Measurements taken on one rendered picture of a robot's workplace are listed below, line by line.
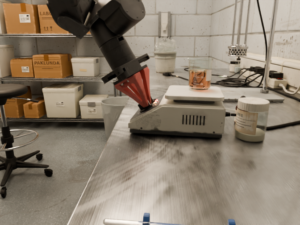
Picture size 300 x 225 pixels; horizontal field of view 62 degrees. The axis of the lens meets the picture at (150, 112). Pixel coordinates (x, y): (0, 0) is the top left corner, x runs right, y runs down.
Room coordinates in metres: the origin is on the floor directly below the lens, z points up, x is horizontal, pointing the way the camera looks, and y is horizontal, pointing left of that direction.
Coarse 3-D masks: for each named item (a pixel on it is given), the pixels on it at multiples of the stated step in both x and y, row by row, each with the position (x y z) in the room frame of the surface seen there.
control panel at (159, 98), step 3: (159, 96) 0.62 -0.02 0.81; (162, 96) 0.59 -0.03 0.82; (156, 99) 0.60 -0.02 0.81; (159, 99) 0.57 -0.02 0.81; (153, 102) 0.58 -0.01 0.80; (156, 102) 0.55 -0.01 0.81; (159, 102) 0.53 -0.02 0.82; (153, 105) 0.53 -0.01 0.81; (156, 105) 0.51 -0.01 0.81; (150, 108) 0.51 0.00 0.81; (138, 111) 0.57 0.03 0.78; (135, 114) 0.55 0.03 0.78; (138, 114) 0.52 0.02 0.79; (132, 117) 0.53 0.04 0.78
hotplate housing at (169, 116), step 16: (160, 112) 0.50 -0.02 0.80; (176, 112) 0.49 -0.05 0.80; (192, 112) 0.48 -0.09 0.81; (208, 112) 0.48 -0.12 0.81; (224, 112) 0.48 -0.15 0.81; (144, 128) 0.50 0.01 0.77; (160, 128) 0.50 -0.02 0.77; (176, 128) 0.49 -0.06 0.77; (192, 128) 0.48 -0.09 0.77; (208, 128) 0.48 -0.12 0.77
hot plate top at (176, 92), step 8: (168, 88) 0.57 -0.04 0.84; (176, 88) 0.57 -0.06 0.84; (184, 88) 0.57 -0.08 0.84; (216, 88) 0.57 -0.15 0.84; (168, 96) 0.50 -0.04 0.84; (176, 96) 0.50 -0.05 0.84; (184, 96) 0.49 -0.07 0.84; (192, 96) 0.49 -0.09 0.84; (200, 96) 0.49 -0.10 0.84; (208, 96) 0.49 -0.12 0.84; (216, 96) 0.49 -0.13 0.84
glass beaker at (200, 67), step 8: (200, 56) 0.53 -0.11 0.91; (208, 56) 0.54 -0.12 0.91; (192, 64) 0.54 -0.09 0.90; (200, 64) 0.53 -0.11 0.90; (208, 64) 0.54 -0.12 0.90; (192, 72) 0.54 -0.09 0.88; (200, 72) 0.53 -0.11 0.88; (208, 72) 0.54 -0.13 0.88; (192, 80) 0.54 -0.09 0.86; (200, 80) 0.53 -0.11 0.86; (208, 80) 0.54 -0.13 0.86; (192, 88) 0.54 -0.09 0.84; (200, 88) 0.53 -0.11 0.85; (208, 88) 0.54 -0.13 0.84
